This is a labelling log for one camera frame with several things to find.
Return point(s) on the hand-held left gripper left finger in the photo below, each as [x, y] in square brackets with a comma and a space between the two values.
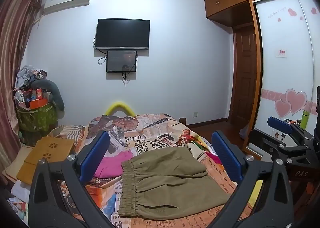
[96, 152]

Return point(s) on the brown wooden door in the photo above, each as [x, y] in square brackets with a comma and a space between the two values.
[246, 75]

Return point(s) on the white sliding door with hearts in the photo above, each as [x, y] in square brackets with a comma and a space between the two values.
[282, 80]

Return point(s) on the dark wooden bed post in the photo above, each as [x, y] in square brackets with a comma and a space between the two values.
[183, 120]

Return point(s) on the wooden board with flower cutouts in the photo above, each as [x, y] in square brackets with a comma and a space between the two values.
[50, 152]

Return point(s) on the green bottle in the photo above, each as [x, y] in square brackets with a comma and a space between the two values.
[304, 120]

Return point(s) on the green patterned storage basket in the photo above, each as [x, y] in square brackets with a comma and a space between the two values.
[37, 120]

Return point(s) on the striped brown curtain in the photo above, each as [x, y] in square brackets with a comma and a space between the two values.
[12, 42]

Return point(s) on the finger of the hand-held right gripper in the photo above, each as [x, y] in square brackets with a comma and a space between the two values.
[265, 140]
[280, 124]

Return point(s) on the printed newspaper pattern blanket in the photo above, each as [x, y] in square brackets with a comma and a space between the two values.
[155, 130]

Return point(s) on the black wall television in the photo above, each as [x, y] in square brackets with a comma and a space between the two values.
[122, 34]

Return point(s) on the grey plush pillow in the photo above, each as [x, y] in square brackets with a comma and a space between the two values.
[56, 92]

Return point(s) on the yellow foam tube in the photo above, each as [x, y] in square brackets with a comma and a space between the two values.
[120, 105]

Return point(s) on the pink garment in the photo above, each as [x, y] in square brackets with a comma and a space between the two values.
[112, 165]

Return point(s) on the orange box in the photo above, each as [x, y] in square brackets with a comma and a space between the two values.
[38, 103]

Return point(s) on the olive green pants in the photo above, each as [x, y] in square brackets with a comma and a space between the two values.
[170, 183]

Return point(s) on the pile of mixed clothes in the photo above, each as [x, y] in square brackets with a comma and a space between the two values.
[30, 75]

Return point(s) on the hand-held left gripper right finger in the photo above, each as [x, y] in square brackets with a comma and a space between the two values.
[226, 152]

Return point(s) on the small black wall monitor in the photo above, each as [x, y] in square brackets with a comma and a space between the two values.
[121, 61]

